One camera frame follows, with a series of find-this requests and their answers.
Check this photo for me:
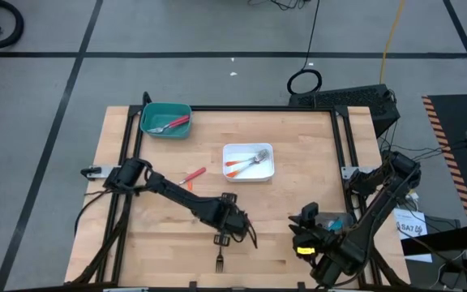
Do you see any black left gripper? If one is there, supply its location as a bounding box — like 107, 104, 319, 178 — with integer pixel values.
208, 192, 255, 247

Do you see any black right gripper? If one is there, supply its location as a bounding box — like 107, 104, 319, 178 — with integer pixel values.
289, 201, 342, 268

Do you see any red handled silver fork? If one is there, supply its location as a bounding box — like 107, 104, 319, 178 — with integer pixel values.
152, 114, 191, 134
178, 166, 208, 187
146, 118, 191, 135

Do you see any grey translucent plastic bin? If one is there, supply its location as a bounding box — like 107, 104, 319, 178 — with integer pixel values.
313, 211, 358, 244

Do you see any white plastic bin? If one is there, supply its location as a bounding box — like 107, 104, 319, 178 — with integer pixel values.
222, 142, 276, 183

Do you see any white paper label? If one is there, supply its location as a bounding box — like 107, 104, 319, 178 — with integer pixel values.
393, 207, 434, 264

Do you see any teal plastic bin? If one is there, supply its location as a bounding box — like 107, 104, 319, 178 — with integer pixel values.
139, 101, 193, 140

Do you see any black floor bar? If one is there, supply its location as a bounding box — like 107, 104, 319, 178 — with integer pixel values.
399, 224, 467, 257

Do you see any black platform with hazard stripes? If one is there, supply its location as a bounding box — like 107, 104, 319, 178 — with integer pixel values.
421, 93, 467, 226

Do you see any black aluminium table frame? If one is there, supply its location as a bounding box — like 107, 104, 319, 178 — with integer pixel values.
66, 91, 411, 290

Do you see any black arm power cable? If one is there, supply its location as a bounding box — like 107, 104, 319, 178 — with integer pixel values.
73, 188, 109, 237

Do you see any black cable with coil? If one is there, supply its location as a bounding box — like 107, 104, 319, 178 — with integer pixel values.
285, 0, 323, 97

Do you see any yellow cable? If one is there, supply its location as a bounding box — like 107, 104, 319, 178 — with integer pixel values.
379, 0, 407, 85

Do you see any black cable bundle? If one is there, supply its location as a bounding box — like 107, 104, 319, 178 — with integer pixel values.
246, 0, 312, 12

